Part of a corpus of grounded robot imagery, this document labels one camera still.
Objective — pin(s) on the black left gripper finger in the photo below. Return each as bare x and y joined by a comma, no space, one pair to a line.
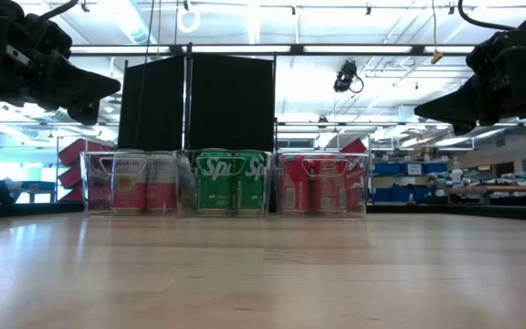
85,114
85,87

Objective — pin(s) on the clear plastic bin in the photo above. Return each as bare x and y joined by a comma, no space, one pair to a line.
277,203
90,203
187,201

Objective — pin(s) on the red soda can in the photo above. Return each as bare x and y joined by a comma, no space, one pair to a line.
330,192
296,192
355,192

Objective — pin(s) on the red stacked storage boxes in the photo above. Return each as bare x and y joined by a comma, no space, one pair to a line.
78,151

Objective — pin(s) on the white bottle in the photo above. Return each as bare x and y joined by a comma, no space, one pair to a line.
457,176

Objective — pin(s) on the wooden workbench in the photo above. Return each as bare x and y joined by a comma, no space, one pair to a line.
509,188

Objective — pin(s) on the blue storage bins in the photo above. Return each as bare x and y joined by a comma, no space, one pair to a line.
391,168

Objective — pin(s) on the red storage box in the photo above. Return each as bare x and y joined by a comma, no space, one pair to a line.
355,147

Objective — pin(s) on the black fabric divider screen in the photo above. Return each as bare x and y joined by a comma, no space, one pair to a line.
226,100

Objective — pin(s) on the black aluminium table frame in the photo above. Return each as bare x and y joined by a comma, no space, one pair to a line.
473,212

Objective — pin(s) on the black ceiling rail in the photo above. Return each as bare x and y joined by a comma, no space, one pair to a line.
359,123

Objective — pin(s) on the black ceiling camera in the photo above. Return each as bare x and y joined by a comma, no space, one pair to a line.
345,77

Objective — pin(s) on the black overhead frame beam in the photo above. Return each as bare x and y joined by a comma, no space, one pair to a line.
297,48

